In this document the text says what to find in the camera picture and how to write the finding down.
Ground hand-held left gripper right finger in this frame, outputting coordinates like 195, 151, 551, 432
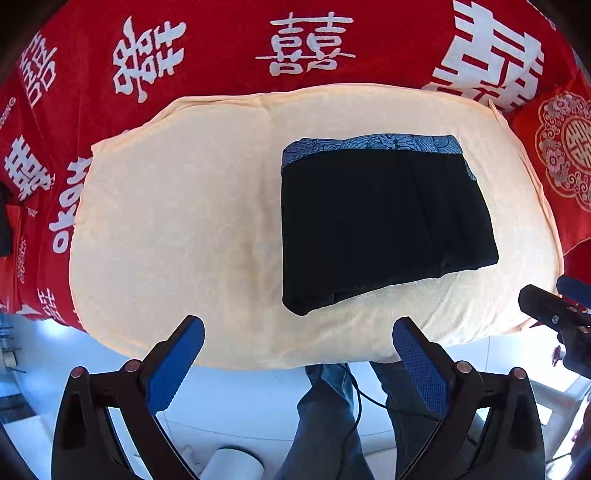
392, 316, 548, 480

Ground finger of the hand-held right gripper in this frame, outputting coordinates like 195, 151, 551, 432
518, 284, 591, 335
556, 275, 591, 311

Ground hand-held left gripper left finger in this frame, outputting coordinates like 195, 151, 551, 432
52, 315, 206, 480

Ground black pants with grey waistband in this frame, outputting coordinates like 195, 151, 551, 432
281, 133, 499, 317

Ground person's right leg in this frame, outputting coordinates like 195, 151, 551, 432
373, 361, 446, 468

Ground person's leg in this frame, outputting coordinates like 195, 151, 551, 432
373, 361, 446, 468
273, 364, 376, 480

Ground person's left leg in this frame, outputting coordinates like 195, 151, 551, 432
273, 364, 376, 480

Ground white cylinder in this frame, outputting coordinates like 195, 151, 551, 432
202, 445, 271, 480

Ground cream towel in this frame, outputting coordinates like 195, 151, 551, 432
69, 83, 565, 371

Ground red cushion with gold print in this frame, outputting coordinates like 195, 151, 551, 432
510, 78, 591, 252

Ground red printed blanket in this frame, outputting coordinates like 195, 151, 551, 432
0, 0, 591, 334

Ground black cable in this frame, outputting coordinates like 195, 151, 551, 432
333, 364, 399, 480

